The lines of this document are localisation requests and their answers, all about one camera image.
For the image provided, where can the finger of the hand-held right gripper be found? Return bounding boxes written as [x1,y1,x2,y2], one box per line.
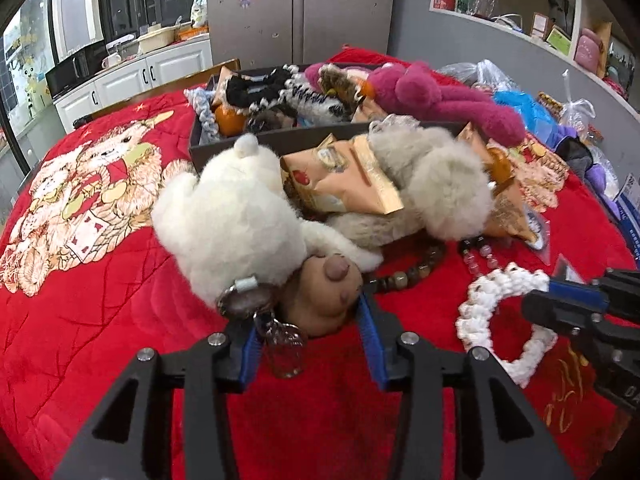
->
[547,267,640,326]
[521,290,640,361]

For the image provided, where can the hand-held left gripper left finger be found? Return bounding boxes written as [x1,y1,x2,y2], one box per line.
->
[52,317,261,480]

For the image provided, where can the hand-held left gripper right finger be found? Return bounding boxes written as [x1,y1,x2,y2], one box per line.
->
[356,291,576,480]

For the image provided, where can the brown capybara plush toy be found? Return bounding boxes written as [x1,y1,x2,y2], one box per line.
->
[280,254,364,338]

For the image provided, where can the white knit scrunchie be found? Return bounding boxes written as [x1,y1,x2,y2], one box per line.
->
[456,261,559,389]

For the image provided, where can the black cardboard box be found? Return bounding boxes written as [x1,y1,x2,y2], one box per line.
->
[189,62,482,162]

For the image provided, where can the dark brown furry scrunchie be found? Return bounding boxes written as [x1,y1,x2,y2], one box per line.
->
[247,105,299,134]

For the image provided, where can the black white striped scrunchie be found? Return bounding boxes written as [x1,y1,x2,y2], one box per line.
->
[280,77,352,122]

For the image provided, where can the pink plush toy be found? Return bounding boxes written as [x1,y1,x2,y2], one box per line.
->
[305,60,527,147]

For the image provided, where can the brown knit scrunchie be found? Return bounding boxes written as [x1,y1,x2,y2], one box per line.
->
[319,66,370,107]

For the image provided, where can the black scrunchie white lace edge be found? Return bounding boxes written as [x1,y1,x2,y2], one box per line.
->
[225,67,301,111]

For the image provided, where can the clear plastic wrapper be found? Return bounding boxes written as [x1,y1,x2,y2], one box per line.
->
[522,209,552,263]

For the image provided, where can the blue white paper bag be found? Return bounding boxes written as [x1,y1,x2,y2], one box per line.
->
[615,172,640,261]

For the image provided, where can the purple cloth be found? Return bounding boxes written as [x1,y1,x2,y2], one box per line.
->
[560,125,621,201]

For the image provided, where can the black cloth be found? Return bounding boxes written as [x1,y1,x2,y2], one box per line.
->
[555,137,593,176]

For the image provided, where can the white plush toy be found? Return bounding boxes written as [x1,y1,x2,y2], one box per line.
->
[151,134,385,318]

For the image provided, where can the red printed blanket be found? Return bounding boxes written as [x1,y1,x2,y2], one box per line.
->
[0,47,640,480]

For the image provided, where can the beige plush toy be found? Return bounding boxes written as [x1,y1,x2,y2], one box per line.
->
[325,125,495,250]

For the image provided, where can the brown snack bag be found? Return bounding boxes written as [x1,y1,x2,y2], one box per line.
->
[279,134,405,215]

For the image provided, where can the knotted clear plastic bag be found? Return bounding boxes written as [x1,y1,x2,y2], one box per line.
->
[557,70,598,131]

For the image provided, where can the blue plastic bag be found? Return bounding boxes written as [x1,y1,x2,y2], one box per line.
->
[492,90,561,131]

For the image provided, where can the pink bag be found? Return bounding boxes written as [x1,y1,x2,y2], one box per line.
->
[574,27,603,73]

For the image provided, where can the green framed card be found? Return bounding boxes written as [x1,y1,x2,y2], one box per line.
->
[545,25,571,56]

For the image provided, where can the light blue scrunchie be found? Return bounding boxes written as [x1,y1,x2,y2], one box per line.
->
[184,87,222,142]

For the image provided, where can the white kitchen cabinets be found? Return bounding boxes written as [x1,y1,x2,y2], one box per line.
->
[52,35,213,133]

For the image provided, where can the cream pot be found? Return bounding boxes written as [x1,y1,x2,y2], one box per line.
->
[136,27,176,55]

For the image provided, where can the black microwave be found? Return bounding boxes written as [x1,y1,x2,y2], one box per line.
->
[45,42,108,100]

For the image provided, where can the grey double door refrigerator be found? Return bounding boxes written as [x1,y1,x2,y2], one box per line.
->
[205,0,393,66]

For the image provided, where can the glass sliding door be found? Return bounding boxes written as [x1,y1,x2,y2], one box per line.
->
[0,0,61,171]

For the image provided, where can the glass bottle keychain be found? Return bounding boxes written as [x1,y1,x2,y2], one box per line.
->
[252,310,307,380]

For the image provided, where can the brown bead bracelet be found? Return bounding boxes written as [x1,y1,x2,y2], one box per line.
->
[365,241,447,295]

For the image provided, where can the pink crystal bead bracelet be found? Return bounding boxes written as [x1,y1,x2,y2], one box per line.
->
[457,236,497,277]

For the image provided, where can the white cable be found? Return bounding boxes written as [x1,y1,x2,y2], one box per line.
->
[492,12,526,33]

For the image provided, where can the dark glass wall cabinet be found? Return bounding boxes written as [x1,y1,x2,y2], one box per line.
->
[97,0,208,43]

